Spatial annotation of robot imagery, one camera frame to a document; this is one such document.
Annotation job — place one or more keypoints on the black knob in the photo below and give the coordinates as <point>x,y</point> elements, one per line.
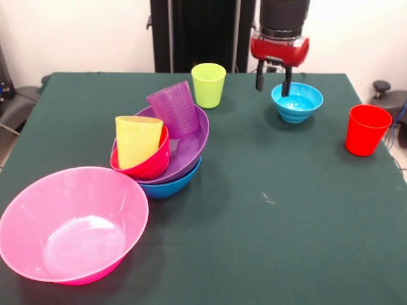
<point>381,85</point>

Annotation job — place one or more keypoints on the small crimson bowl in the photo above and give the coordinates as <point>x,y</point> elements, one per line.
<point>152,165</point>

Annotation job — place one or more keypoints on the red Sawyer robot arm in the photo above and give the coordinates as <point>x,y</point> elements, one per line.
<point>284,16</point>

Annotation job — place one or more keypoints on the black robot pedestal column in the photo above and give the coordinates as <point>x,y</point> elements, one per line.
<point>197,31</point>

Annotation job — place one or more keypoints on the green cup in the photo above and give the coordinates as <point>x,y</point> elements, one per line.
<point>208,92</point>

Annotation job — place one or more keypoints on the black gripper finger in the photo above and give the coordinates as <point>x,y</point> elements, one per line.
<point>286,84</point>
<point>260,77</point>

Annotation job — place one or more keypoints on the yellow cup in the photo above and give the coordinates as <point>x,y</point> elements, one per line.
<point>136,143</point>

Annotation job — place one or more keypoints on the purple cup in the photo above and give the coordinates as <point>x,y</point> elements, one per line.
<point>175,111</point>

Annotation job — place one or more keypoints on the red cup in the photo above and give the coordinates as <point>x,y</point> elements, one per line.
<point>365,136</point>

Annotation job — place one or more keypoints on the dark green table cloth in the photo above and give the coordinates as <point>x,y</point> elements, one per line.
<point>254,238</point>

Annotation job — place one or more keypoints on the large pink bowl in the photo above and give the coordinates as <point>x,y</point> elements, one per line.
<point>73,228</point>

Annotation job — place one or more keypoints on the large blue bowl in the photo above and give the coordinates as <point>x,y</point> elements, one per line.
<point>168,189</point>

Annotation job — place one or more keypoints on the small light blue bowl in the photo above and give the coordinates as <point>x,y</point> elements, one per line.
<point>297,105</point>

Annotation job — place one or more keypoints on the large purple bowl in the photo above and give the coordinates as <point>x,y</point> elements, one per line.
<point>194,149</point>

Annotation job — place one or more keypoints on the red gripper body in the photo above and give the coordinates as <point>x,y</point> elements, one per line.
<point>280,51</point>

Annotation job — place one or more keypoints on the black equipment box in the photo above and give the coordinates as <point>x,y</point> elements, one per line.
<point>4,82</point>

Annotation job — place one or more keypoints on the black pedestal leg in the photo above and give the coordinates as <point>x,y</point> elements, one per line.
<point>397,98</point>
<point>19,101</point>

